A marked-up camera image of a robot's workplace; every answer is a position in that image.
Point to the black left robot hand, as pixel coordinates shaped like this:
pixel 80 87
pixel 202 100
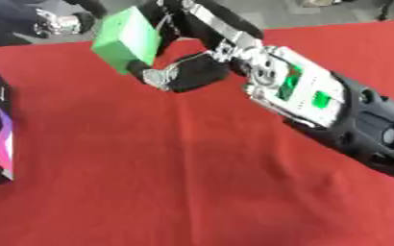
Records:
pixel 87 19

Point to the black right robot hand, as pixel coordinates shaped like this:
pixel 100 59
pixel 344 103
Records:
pixel 197 72

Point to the green rectangular block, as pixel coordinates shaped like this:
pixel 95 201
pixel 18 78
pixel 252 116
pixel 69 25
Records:
pixel 125 41

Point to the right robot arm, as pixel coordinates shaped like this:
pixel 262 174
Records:
pixel 368 128

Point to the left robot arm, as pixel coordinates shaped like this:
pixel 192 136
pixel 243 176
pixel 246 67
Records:
pixel 4 22

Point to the black furniture leg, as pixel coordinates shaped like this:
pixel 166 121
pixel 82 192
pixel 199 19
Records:
pixel 385 9

